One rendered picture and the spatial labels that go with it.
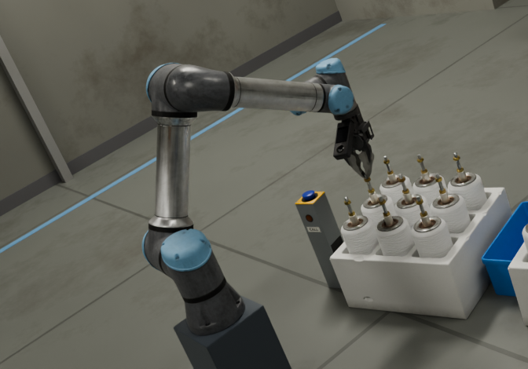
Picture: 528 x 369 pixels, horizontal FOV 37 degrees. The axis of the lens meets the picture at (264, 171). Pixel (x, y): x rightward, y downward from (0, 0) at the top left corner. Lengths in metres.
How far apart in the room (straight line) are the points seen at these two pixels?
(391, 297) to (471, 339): 0.28
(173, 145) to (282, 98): 0.30
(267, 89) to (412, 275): 0.65
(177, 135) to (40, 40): 2.87
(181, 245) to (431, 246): 0.67
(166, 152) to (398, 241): 0.68
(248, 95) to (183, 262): 0.43
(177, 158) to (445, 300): 0.81
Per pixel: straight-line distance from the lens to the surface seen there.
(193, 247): 1.90
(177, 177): 2.01
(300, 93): 2.00
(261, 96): 1.95
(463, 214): 2.25
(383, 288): 2.29
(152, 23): 5.06
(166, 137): 2.00
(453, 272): 2.14
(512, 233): 2.37
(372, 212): 2.35
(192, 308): 1.97
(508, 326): 2.15
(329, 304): 2.47
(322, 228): 2.40
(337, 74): 2.22
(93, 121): 4.90
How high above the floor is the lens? 1.28
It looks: 21 degrees down
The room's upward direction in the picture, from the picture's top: 22 degrees counter-clockwise
